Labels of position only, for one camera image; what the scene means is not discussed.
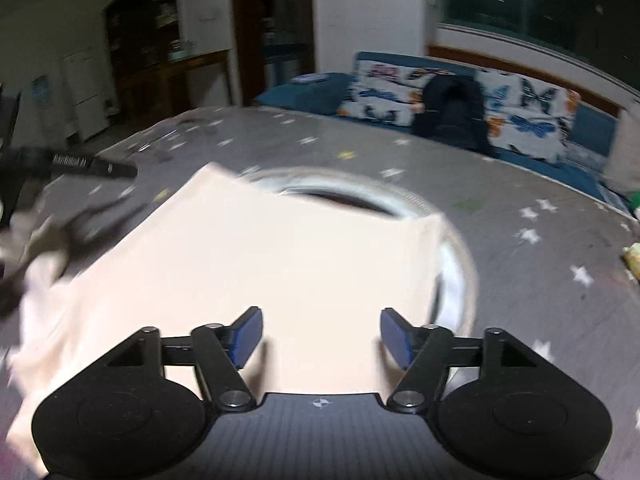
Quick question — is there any blue sofa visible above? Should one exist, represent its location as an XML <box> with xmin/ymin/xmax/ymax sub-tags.
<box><xmin>255</xmin><ymin>51</ymin><xmax>631</xmax><ymax>201</ymax></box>

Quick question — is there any butterfly-print sofa cover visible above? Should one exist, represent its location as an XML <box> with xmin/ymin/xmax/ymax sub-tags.
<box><xmin>337</xmin><ymin>57</ymin><xmax>581</xmax><ymax>163</ymax></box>

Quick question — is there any black backpack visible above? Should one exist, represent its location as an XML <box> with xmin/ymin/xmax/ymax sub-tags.
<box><xmin>411</xmin><ymin>74</ymin><xmax>493</xmax><ymax>153</ymax></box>

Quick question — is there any white cabinet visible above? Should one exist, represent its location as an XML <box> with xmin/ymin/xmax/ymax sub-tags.
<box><xmin>62</xmin><ymin>45</ymin><xmax>113</xmax><ymax>142</ymax></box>

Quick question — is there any dark wooden bookshelf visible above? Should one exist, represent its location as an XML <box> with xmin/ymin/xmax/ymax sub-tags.
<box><xmin>102</xmin><ymin>0</ymin><xmax>183</xmax><ymax>68</ymax></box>

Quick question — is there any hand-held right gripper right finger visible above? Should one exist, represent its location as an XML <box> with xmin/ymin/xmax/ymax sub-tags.
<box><xmin>380</xmin><ymin>307</ymin><xmax>536</xmax><ymax>413</ymax></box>

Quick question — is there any yellow-green patterned folded quilt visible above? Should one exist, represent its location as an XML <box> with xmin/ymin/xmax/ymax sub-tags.
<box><xmin>621</xmin><ymin>241</ymin><xmax>640</xmax><ymax>281</ymax></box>

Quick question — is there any grey-blue cushion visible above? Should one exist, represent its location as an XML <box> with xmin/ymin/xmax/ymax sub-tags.
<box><xmin>565</xmin><ymin>102</ymin><xmax>621</xmax><ymax>166</ymax></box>

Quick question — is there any dark wooden door frame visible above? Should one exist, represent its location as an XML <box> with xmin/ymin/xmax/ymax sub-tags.
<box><xmin>230</xmin><ymin>0</ymin><xmax>318</xmax><ymax>106</ymax></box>

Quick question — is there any grey star-print tablecloth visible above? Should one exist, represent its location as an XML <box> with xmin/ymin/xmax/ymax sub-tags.
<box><xmin>0</xmin><ymin>105</ymin><xmax>640</xmax><ymax>480</ymax></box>

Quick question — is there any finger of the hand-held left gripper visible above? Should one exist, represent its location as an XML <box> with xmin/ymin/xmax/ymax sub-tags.
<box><xmin>0</xmin><ymin>200</ymin><xmax>146</xmax><ymax>316</ymax></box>
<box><xmin>92</xmin><ymin>156</ymin><xmax>139</xmax><ymax>179</ymax></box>

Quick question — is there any cream fleece garment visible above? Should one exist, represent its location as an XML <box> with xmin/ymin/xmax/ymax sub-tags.
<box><xmin>5</xmin><ymin>162</ymin><xmax>446</xmax><ymax>463</ymax></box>

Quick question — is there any round black induction cooktop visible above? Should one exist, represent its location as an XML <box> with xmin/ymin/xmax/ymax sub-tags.
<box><xmin>250</xmin><ymin>170</ymin><xmax>478</xmax><ymax>338</ymax></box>

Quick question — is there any wooden sideboard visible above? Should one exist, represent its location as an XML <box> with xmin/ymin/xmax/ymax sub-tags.
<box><xmin>117</xmin><ymin>50</ymin><xmax>231</xmax><ymax>116</ymax></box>

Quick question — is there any dark green-framed window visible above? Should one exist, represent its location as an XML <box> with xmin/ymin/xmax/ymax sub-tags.
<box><xmin>435</xmin><ymin>0</ymin><xmax>640</xmax><ymax>86</ymax></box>

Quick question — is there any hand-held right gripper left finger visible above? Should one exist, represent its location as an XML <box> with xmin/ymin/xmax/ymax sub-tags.
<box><xmin>107</xmin><ymin>306</ymin><xmax>264</xmax><ymax>412</ymax></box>

